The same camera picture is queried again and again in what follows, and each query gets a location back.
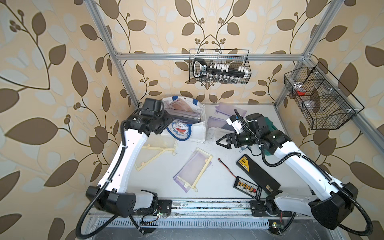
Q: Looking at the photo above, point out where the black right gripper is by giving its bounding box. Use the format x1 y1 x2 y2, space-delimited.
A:
216 131 260 149

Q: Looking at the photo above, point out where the pink mesh pouch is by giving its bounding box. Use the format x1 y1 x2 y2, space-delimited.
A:
167 99 196 113

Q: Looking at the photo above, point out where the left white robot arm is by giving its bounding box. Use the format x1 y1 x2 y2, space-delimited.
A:
76 98 173 240

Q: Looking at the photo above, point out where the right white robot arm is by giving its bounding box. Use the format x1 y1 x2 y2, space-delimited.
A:
216 109 374 236

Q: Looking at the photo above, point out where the white mesh pouch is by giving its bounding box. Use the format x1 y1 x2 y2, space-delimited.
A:
207 128 234 143

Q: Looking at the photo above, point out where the yellow mesh pouch left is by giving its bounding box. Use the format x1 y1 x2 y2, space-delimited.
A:
134 135 178 171

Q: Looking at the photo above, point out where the purple mesh pouch near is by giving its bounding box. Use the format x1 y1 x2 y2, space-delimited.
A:
208 117 231 130

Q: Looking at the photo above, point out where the white Doraemon canvas bag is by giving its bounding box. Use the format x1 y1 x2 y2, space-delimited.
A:
162 96 207 143

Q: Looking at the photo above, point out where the small purple yellow pouch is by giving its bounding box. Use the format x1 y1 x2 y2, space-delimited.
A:
173 148 213 193

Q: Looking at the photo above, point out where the green plastic tool case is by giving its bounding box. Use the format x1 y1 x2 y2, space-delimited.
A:
265 117 278 132

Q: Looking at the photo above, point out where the black box yellow label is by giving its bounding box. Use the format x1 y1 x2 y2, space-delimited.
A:
236 155 281 195

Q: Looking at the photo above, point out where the black charger board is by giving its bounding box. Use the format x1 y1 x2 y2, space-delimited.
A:
218 158 262 201

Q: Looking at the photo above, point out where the black wire basket back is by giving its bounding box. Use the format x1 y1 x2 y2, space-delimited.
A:
189 48 252 85

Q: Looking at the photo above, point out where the black wire basket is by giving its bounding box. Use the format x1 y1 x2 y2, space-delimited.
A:
189 48 252 85
284 62 365 130

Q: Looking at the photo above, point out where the black wire basket right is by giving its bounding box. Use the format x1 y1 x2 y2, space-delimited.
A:
284 62 365 130

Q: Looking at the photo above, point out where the aluminium frame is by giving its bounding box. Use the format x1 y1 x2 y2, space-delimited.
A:
80 0 384 240

